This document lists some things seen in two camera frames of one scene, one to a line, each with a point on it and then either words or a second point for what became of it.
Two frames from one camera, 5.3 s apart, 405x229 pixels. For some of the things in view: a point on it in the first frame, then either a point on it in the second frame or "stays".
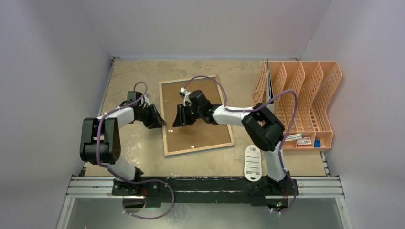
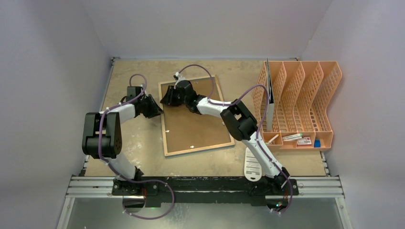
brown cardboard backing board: (198, 134) stays
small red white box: (305, 140) stays
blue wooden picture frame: (223, 103) stays
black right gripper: (187, 113) → (172, 96)
